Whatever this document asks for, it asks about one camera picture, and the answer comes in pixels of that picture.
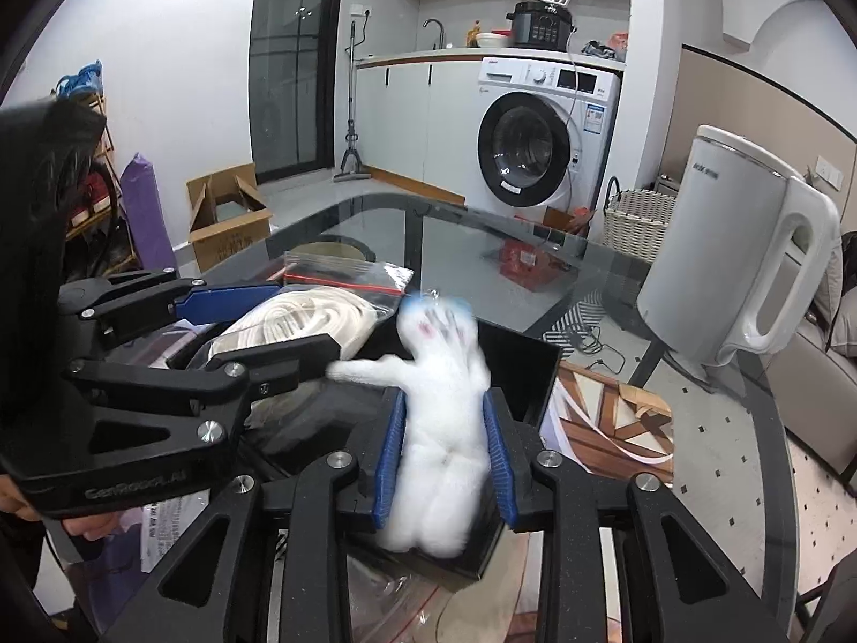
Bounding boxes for flat floor mop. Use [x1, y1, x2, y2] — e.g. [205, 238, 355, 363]
[335, 20, 372, 182]

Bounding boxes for white plush toy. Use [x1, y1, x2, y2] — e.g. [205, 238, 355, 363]
[326, 295, 493, 557]

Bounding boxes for open cardboard box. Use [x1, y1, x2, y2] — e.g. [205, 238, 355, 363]
[186, 162, 274, 270]

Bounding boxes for blue bag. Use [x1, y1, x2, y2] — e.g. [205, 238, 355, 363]
[54, 60, 104, 101]

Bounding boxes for white washing machine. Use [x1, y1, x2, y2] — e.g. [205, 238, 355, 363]
[477, 57, 620, 208]

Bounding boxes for red sneaker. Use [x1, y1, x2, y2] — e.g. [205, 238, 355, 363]
[70, 170, 116, 215]

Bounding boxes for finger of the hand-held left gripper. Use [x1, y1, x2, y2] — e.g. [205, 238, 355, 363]
[59, 269, 283, 349]
[63, 333, 344, 468]

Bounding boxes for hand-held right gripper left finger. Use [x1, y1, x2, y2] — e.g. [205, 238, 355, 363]
[100, 385, 409, 643]

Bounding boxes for labelled zip bag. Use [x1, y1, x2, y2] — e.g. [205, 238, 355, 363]
[140, 492, 222, 550]

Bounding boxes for white paper strips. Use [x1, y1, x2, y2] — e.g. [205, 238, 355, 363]
[559, 382, 674, 466]

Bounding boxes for wooden shoe rack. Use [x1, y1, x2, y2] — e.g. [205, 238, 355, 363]
[63, 94, 141, 275]

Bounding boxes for person's left hand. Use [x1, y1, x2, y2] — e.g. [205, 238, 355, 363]
[0, 474, 128, 541]

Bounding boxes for white rope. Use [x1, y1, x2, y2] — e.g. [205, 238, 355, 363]
[209, 287, 379, 366]

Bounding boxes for white electric kettle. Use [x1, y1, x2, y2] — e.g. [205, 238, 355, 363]
[636, 124, 841, 366]

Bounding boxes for white base cabinet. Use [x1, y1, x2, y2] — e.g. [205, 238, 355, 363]
[355, 57, 483, 185]

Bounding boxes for small orange cardboard box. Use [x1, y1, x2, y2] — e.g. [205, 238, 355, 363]
[542, 204, 597, 238]

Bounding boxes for clear plastic bag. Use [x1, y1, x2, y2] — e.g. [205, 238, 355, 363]
[355, 542, 537, 643]

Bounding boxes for grey sofa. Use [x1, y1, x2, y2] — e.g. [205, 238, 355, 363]
[783, 231, 857, 483]

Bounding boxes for wicker laundry basket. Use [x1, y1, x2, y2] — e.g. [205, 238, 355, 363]
[603, 177, 680, 262]

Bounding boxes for black pressure cooker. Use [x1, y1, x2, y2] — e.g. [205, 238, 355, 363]
[510, 1, 577, 51]

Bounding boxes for dark glass door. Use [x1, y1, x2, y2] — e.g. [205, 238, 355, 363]
[249, 0, 339, 183]

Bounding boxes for black storage box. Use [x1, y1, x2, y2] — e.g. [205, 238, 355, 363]
[181, 318, 562, 584]

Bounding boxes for striped rug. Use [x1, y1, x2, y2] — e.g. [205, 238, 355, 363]
[542, 295, 604, 349]

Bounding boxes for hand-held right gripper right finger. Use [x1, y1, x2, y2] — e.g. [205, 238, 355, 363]
[482, 387, 791, 643]

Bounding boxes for black floor cable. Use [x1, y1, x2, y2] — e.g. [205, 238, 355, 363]
[569, 328, 630, 372]

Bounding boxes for purple rolled mat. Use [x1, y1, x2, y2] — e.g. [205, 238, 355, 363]
[121, 153, 178, 275]

